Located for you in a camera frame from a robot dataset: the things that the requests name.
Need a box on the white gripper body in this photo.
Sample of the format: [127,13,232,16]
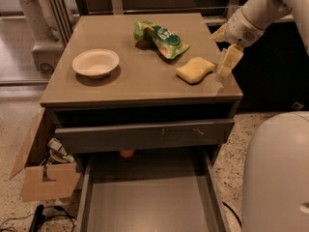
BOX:
[225,9,264,47]

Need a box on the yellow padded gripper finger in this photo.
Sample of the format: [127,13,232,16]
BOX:
[211,23,227,43]
[215,43,243,78]

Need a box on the yellow sponge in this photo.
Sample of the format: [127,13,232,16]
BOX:
[176,57,215,84]

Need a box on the white robot base shell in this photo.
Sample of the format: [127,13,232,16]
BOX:
[241,111,309,232]

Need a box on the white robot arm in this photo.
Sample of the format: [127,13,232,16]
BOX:
[211,0,309,77]

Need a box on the grey drawer cabinet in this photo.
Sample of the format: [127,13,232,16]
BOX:
[39,13,244,232]

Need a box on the grey top drawer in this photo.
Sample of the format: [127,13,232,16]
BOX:
[55,119,234,155]

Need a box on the grey open middle drawer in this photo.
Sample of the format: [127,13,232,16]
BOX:
[77,150,231,232]

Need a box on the green chip bag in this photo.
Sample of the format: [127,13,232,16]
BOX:
[133,19,190,60]

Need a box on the dark object on floor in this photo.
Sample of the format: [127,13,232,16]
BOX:
[292,101,304,111]

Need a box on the white paper bowl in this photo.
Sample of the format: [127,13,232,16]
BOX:
[72,49,120,79]

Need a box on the orange ball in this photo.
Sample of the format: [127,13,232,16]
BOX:
[120,150,134,159]

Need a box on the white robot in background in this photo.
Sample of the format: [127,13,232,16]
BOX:
[18,0,75,74]

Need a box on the trash in cardboard box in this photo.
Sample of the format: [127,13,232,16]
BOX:
[47,137,74,163]

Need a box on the cardboard box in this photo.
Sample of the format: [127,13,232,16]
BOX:
[11,108,81,202]

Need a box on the black device on floor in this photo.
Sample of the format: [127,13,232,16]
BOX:
[29,205,45,232]

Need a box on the metal railing frame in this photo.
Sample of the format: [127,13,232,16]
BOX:
[42,0,309,46]

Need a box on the black floor cable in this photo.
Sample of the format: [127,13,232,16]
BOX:
[221,201,243,229]

